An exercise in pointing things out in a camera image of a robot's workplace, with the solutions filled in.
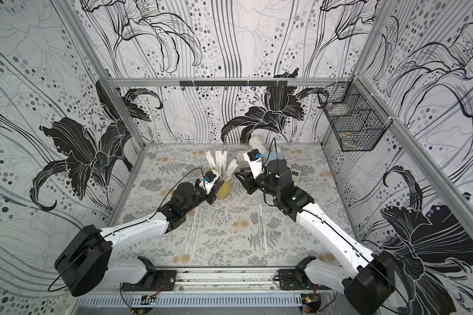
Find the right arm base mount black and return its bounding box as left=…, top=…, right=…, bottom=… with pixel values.
left=273, top=255, right=329, bottom=291

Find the white plush bunny toy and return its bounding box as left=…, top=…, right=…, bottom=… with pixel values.
left=236, top=135, right=285, bottom=166

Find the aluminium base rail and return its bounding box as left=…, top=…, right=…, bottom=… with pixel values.
left=149, top=266, right=379, bottom=293

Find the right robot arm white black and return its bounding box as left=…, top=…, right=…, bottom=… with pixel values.
left=235, top=160, right=395, bottom=314

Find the horizontal aluminium back bar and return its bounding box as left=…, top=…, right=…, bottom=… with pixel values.
left=107, top=77, right=350, bottom=87

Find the bundle of wrapped straws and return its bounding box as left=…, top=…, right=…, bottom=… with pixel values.
left=205, top=150, right=239, bottom=182

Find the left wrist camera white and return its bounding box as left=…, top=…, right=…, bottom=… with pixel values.
left=198, top=171, right=219, bottom=194

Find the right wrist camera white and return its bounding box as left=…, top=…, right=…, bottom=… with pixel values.
left=243, top=149, right=264, bottom=179

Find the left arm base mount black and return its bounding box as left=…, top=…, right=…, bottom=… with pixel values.
left=120, top=256, right=177, bottom=292

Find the black wire basket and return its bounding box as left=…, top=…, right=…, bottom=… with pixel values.
left=317, top=78, right=388, bottom=152

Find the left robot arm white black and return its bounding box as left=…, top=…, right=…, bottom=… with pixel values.
left=54, top=180, right=223, bottom=297

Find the white slotted cable duct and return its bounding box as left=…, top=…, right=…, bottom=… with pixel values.
left=78, top=293, right=302, bottom=308

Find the yellow metal cup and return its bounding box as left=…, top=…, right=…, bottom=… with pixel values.
left=214, top=179, right=231, bottom=200

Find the aluminium frame post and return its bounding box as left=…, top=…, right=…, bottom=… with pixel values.
left=52, top=1, right=146, bottom=150

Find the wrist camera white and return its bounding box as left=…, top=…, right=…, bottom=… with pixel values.
left=243, top=149, right=264, bottom=179
left=198, top=171, right=219, bottom=194

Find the white remote control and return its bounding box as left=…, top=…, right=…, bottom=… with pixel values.
left=291, top=169, right=300, bottom=185

